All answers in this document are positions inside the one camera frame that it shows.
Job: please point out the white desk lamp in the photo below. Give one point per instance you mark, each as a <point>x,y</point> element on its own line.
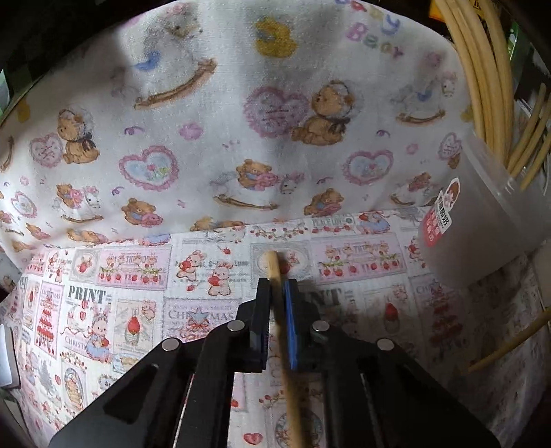
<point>6,357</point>

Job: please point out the strawberry print cloth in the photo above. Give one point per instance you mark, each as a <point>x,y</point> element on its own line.
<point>129,301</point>

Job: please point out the chopsticks pair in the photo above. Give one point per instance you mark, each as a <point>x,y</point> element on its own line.
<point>472,86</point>

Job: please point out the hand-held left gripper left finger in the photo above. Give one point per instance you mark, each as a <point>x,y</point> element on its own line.
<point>261,327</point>

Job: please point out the translucent plastic cup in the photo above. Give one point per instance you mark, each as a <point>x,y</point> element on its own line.
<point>473,241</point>

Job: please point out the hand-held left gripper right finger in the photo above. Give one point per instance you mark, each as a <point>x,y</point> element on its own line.
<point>292,327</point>

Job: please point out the bear print cloth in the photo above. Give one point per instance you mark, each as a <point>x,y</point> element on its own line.
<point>215,129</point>

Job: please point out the light bamboo chopstick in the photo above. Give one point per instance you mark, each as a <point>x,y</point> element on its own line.
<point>495,86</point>
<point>533,148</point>
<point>508,343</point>
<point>272,267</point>
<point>508,86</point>
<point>536,166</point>
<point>527,125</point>
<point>484,86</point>

